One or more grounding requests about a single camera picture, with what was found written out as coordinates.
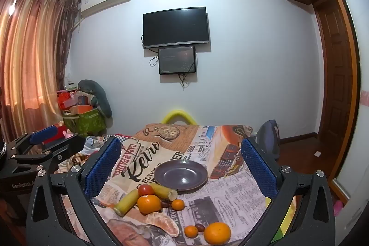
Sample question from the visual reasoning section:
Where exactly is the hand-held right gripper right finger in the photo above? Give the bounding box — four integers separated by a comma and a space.
241, 136, 336, 246

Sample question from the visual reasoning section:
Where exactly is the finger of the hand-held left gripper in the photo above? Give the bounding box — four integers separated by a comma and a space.
9, 135, 86, 176
6, 125, 59, 155

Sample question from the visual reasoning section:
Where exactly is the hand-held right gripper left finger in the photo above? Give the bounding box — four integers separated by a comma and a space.
26, 136, 123, 246

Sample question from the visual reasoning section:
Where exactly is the yellow-green corn piece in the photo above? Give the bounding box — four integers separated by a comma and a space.
113, 189, 139, 217

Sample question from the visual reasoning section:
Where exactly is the red tomato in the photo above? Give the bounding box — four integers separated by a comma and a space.
138, 184, 155, 197

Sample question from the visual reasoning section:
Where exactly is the large orange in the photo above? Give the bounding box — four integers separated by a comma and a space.
204, 222, 232, 245
137, 194, 162, 215

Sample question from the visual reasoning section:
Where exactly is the purple ceramic plate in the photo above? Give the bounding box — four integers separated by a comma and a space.
154, 160, 208, 195

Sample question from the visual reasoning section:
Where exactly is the peeled orange piece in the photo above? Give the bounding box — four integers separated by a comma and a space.
144, 211, 179, 237

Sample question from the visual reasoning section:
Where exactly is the red box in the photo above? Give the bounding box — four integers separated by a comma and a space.
57, 91, 78, 112

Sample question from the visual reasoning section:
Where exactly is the orange box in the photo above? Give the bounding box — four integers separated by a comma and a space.
70, 105, 94, 115

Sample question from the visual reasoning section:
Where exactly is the yellow blanket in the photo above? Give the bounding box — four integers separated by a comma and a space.
261, 194, 297, 243

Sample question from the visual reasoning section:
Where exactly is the newspaper print tablecloth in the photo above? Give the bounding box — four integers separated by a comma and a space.
58, 123, 297, 246

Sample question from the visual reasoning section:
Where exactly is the orange-brown curtain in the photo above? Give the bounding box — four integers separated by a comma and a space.
0, 0, 80, 143

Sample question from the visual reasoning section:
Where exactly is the pink shoe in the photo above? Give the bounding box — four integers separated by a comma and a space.
334, 200, 345, 217

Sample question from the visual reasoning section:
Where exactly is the yellow chair back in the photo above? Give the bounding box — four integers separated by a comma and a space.
162, 109, 198, 125

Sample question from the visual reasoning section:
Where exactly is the wooden door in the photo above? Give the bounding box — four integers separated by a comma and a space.
313, 0, 361, 180

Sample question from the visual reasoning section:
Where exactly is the black monitor cable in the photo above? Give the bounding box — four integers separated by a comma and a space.
178, 73, 191, 90

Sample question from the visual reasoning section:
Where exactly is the small black wall monitor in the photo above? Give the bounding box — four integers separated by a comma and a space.
158, 45, 197, 75

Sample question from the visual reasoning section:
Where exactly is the black wall television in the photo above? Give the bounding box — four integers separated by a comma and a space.
143, 6, 210, 49

